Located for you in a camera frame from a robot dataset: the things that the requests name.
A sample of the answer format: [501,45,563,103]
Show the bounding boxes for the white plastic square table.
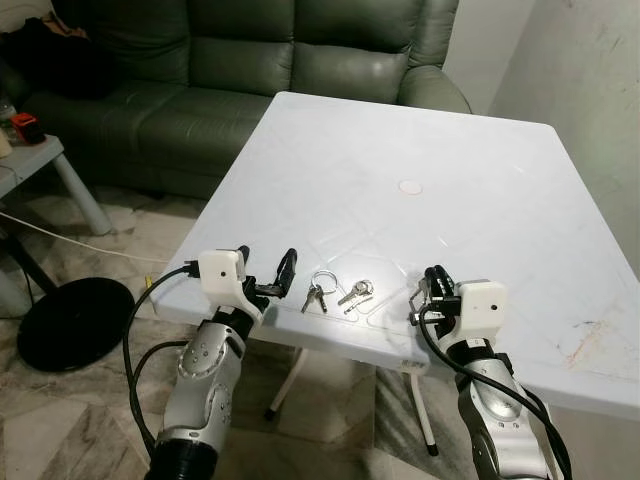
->
[150,91,640,457]

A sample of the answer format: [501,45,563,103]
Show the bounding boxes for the black round disc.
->
[16,276,137,374]

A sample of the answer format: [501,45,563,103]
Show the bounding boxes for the green leather sofa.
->
[24,0,474,201]

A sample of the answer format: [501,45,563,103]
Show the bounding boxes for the small grey side table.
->
[0,134,114,238]

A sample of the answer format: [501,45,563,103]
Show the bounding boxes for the red and black gadget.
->
[11,112,42,145]

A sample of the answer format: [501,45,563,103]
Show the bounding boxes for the black bag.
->
[0,16,113,103]

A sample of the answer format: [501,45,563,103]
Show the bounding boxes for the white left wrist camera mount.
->
[197,249,267,324]

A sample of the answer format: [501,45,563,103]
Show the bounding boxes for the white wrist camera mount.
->
[454,281,509,347]
[197,249,267,324]

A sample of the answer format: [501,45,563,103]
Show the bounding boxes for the silver keys on large ring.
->
[301,269,342,315]

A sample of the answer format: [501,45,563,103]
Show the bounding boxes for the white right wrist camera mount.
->
[454,281,509,347]

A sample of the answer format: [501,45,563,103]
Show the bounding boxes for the silver keys on small ring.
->
[336,279,377,314]

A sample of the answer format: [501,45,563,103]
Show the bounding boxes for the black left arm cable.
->
[121,264,202,453]

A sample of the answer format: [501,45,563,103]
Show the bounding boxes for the white floor cable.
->
[0,211,173,267]

